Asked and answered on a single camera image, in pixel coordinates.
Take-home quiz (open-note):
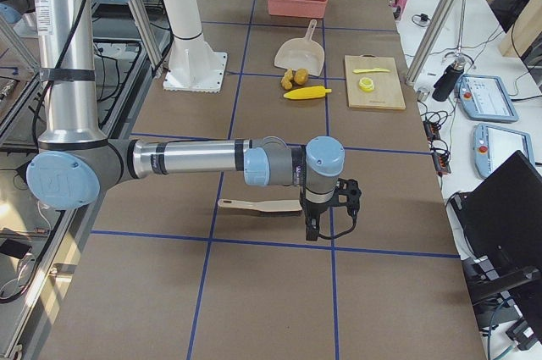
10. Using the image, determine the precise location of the yellow toy corn cob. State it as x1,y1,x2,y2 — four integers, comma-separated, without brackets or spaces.
283,86,332,101

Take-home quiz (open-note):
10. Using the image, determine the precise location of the metal tripod stand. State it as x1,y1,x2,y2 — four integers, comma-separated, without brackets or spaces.
443,0,474,67

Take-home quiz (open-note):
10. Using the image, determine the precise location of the black water bottle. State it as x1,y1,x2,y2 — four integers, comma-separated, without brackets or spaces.
432,57,466,102

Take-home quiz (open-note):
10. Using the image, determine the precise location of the upper teach pendant tablet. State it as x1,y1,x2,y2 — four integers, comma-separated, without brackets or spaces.
455,75,519,123

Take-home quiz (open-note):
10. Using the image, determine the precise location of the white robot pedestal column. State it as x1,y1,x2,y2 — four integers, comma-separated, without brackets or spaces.
163,0,228,93

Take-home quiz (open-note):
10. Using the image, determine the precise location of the teach pendant tablet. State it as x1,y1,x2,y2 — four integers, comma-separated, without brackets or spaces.
473,124,534,179
455,75,519,123

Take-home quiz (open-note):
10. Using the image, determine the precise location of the toy potato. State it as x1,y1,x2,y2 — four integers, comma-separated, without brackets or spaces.
293,69,309,86

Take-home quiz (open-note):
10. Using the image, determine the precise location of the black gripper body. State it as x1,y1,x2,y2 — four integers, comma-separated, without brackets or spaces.
301,178,362,224

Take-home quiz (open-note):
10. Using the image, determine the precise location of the lower teach pendant tablet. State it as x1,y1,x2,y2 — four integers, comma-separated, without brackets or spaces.
473,124,534,179

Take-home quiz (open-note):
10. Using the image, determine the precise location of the yellow plastic knife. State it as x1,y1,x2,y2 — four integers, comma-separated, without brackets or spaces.
352,68,391,74

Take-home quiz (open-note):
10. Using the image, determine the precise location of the aluminium frame post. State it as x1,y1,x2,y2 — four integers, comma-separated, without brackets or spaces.
405,0,455,86

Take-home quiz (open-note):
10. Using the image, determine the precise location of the black laptop monitor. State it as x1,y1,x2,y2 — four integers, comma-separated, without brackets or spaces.
451,151,541,269

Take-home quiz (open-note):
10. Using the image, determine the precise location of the toy ginger root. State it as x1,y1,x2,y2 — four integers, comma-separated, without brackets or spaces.
280,69,294,91

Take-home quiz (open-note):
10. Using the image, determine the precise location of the bamboo cutting board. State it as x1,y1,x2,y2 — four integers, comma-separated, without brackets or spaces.
344,55,406,110

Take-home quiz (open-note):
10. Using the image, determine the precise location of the beige hand brush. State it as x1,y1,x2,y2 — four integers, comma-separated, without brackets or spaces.
218,199,302,217

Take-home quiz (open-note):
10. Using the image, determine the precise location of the yellow lemon slice toy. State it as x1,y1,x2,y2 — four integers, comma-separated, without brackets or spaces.
358,77,375,92

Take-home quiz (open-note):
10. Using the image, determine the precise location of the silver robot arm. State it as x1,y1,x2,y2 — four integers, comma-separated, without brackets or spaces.
26,0,362,241

